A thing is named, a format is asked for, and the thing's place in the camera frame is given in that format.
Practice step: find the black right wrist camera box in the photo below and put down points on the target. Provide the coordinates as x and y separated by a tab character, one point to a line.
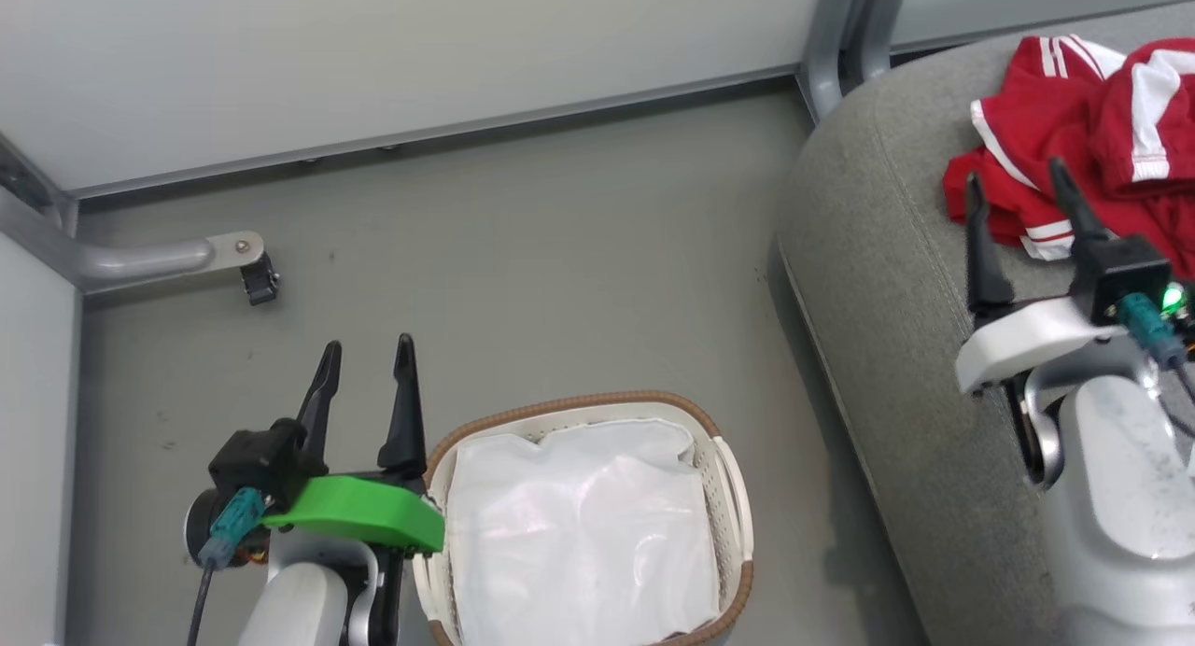
1125	273

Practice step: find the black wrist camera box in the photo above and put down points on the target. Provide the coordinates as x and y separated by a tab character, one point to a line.
1125	273
261	459

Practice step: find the white laundry basket brown rim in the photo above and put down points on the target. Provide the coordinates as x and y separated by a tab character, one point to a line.
733	497

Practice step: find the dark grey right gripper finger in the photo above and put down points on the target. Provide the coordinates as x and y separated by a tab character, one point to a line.
1078	207
985	254

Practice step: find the beige grey fabric sofa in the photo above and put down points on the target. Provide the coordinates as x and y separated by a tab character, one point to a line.
896	282

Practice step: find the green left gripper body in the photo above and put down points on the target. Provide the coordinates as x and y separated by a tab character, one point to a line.
359	511

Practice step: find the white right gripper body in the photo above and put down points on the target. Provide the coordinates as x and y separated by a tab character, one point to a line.
1036	338

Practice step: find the red white striped sports garment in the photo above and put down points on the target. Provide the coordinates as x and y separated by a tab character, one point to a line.
1055	123

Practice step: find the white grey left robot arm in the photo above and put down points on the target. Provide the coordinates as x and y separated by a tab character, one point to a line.
308	590

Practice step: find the grey metal upright post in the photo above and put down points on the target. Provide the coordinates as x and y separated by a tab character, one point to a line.
840	39

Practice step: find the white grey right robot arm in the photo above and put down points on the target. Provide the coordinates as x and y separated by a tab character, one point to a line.
1120	497

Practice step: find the grey metal wall rail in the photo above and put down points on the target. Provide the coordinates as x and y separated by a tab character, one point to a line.
420	133

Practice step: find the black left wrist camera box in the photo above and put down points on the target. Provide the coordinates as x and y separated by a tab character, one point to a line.
261	459

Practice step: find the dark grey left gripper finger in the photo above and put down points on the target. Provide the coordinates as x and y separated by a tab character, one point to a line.
322	394
403	422

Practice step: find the white basket liner cloth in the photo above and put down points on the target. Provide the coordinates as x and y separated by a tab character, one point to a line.
579	534

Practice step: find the grey metal frame leg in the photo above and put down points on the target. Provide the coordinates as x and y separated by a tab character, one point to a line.
140	259

